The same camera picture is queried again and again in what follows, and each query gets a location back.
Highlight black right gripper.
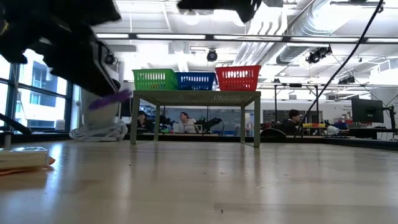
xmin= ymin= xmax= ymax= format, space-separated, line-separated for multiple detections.
xmin=177 ymin=0 xmax=263 ymax=24

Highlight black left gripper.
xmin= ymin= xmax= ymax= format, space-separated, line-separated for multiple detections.
xmin=0 ymin=14 xmax=121 ymax=98

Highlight purple spiral wrist coil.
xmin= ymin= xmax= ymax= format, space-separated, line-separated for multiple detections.
xmin=88 ymin=89 xmax=132 ymax=111

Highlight black ceiling spotlight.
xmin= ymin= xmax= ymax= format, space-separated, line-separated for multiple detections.
xmin=305 ymin=45 xmax=333 ymax=65
xmin=206 ymin=48 xmax=219 ymax=62
xmin=104 ymin=51 xmax=117 ymax=65

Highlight white cylinder with black lid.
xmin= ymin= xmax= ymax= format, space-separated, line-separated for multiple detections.
xmin=81 ymin=90 xmax=122 ymax=128

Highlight green plastic basket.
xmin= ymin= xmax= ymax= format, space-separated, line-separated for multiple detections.
xmin=132 ymin=68 xmax=178 ymax=91

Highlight person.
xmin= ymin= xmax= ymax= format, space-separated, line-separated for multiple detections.
xmin=136 ymin=110 xmax=155 ymax=133
xmin=284 ymin=108 xmax=305 ymax=136
xmin=175 ymin=111 xmax=200 ymax=134

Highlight red plastic basket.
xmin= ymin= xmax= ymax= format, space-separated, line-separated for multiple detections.
xmin=215 ymin=65 xmax=262 ymax=91

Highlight blue plastic basket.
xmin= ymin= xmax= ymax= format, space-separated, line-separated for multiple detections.
xmin=175 ymin=72 xmax=218 ymax=91

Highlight orange rubber band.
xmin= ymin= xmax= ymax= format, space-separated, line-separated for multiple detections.
xmin=0 ymin=156 xmax=56 ymax=176

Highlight white packet at left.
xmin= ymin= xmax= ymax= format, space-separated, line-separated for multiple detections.
xmin=0 ymin=146 xmax=51 ymax=171

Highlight black metal rack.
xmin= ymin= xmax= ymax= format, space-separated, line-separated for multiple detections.
xmin=273 ymin=82 xmax=320 ymax=131

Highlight black background robot arms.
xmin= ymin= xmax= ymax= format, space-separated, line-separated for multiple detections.
xmin=160 ymin=114 xmax=223 ymax=134

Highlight black computer monitor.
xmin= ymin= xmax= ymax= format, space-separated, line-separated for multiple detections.
xmin=351 ymin=98 xmax=384 ymax=124

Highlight long ceiling light rail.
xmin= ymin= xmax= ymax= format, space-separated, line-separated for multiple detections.
xmin=95 ymin=32 xmax=398 ymax=44

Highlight white coiled cable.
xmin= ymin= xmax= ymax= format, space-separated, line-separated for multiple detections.
xmin=68 ymin=119 xmax=129 ymax=142

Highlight dark window frame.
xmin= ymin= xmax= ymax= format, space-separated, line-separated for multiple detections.
xmin=0 ymin=62 xmax=74 ymax=134

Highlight silver ventilation duct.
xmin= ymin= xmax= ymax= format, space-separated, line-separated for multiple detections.
xmin=275 ymin=0 xmax=346 ymax=65

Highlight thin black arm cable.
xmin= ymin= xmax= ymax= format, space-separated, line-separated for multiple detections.
xmin=294 ymin=0 xmax=386 ymax=138

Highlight black aluminium table frame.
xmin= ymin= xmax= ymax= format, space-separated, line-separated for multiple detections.
xmin=0 ymin=112 xmax=398 ymax=152

